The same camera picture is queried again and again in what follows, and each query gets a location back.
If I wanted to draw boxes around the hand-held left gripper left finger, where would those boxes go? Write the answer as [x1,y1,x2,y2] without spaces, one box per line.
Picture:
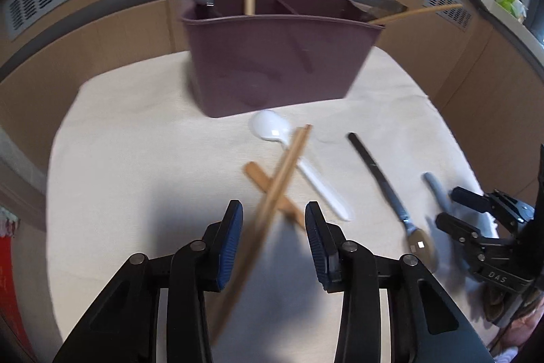
[51,199,245,363]

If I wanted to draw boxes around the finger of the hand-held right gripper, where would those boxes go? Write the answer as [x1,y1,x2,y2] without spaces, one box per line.
[436,213,485,251]
[450,186,498,215]

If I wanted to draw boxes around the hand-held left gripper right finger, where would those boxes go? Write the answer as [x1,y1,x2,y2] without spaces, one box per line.
[305,201,489,363]

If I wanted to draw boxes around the grey spoon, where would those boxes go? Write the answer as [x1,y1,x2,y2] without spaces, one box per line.
[422,171,498,236]

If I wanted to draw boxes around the brown wooden spoon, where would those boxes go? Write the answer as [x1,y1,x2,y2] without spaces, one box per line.
[244,162,307,230]

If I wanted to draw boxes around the black-handled metal spoon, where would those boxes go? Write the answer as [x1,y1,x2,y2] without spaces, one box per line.
[347,132,438,272]

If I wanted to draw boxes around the purple plastic utensil holder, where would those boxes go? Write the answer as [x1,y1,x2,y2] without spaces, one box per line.
[177,0,387,119]

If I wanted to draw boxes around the white towel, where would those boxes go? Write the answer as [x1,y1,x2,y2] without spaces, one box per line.
[46,48,502,363]

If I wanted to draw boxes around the white plastic spoon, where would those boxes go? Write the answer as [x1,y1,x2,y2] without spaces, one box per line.
[249,109,353,221]

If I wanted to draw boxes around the small grey vent grille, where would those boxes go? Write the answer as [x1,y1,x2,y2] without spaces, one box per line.
[424,0,474,33]

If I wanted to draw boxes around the green packages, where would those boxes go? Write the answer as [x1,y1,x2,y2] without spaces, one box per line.
[495,0,526,17]

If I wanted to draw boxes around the red door mat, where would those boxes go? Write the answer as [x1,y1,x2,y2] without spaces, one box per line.
[0,235,35,363]

